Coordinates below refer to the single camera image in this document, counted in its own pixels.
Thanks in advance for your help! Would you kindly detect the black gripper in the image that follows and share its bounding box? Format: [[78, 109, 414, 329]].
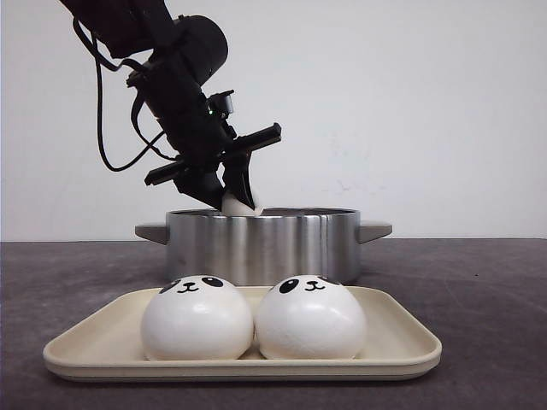
[[144, 63, 281, 210]]

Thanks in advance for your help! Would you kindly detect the panda bun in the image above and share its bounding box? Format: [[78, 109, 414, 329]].
[[140, 275, 254, 360], [255, 274, 368, 360], [221, 191, 263, 217]]

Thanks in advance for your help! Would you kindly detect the stainless steel pot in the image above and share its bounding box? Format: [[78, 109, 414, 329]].
[[135, 208, 392, 285]]

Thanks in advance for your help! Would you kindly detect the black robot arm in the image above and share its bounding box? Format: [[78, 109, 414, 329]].
[[64, 1, 281, 209]]

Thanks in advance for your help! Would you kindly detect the beige plastic tray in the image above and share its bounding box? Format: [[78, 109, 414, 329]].
[[43, 286, 442, 382]]

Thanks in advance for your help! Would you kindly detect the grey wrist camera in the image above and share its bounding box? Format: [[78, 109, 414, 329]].
[[207, 90, 234, 120]]

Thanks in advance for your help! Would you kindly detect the black cable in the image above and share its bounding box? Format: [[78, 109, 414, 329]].
[[72, 19, 180, 173]]

